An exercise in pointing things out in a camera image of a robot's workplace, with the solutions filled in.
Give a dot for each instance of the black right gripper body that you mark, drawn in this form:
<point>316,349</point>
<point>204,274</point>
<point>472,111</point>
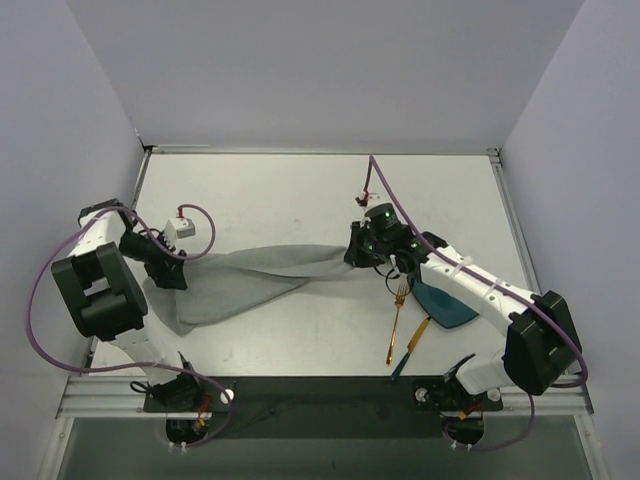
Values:
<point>356,250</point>

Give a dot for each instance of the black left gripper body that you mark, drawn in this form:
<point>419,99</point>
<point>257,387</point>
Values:
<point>167,270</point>

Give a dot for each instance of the grey cloth placemat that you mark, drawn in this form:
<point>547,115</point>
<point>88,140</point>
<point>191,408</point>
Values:
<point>221,286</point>

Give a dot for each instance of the gold fork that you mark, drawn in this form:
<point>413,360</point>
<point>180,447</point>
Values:
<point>399,300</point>

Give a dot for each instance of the teal square plate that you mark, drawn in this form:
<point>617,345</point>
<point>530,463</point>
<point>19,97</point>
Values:
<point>441,307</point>

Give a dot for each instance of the gold knife teal handle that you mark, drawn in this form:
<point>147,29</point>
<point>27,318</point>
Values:
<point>410,348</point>

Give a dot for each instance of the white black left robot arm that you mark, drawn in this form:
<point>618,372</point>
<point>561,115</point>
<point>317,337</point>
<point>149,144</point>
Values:
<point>106,301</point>

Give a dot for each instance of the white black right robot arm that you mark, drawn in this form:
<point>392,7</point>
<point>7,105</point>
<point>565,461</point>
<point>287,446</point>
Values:
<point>540,339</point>

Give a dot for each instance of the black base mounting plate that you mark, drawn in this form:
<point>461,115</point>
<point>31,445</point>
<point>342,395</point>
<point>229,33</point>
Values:
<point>312,408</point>

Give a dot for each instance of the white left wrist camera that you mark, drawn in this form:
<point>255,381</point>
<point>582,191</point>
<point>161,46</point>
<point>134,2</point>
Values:
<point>177,228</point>

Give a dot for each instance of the aluminium table edge rail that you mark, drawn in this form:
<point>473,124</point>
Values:
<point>168,149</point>

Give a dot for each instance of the aluminium front frame rail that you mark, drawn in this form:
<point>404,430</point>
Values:
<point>103,397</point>

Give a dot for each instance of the aluminium right side rail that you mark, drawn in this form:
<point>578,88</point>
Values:
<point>514,224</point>

